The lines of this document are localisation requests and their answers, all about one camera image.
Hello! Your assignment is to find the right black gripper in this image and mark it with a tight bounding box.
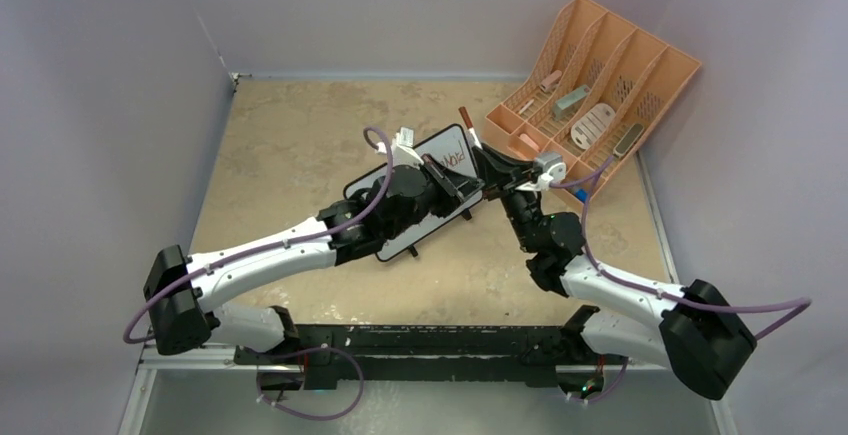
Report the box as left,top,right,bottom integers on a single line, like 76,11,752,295
471,144,541,253

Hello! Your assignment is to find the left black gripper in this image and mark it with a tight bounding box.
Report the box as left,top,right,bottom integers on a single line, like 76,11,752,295
383,156,484,241

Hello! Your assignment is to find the black-framed whiteboard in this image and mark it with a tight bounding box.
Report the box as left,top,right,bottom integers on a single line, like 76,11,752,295
342,124,483,262

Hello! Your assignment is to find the white whiteboard marker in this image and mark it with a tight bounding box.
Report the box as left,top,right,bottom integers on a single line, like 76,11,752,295
467,127,482,148

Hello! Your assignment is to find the brown marker cap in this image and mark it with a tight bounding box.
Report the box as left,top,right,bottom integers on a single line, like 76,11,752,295
458,106,473,130

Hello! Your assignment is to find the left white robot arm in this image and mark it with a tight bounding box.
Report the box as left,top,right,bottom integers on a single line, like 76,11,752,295
143,160,483,364

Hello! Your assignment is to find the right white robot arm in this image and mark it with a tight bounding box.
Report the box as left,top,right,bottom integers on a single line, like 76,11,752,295
471,144,758,400

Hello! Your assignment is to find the grey whiteboard eraser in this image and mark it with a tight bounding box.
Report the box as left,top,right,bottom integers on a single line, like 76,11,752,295
613,123,645,159

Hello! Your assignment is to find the pink eraser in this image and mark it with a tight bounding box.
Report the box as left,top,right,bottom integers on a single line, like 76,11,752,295
518,133,540,157

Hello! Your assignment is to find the small white pin item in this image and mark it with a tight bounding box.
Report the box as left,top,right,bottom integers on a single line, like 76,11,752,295
517,100,535,116

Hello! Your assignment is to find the blue small item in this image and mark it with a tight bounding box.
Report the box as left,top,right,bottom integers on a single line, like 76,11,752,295
570,187,590,203

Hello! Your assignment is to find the teal staple box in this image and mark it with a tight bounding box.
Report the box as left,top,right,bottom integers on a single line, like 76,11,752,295
551,85,590,121

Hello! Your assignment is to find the pink stapler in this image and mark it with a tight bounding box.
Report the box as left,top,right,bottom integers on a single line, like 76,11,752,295
539,70,563,93

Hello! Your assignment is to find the peach plastic desk organizer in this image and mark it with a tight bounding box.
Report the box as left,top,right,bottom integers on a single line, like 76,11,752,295
482,0,702,203

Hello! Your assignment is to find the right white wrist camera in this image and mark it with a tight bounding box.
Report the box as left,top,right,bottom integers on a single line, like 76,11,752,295
516,151,567,192

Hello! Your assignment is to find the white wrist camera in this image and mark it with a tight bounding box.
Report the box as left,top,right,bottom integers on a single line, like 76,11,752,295
516,151,567,192
390,127,423,167

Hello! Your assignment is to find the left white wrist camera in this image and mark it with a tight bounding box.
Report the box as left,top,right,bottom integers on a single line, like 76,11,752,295
390,127,423,167

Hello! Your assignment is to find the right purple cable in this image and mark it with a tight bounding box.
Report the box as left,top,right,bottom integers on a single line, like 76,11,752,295
549,153,813,407

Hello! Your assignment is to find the black aluminium base frame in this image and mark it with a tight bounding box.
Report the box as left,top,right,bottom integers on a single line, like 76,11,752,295
135,322,723,394

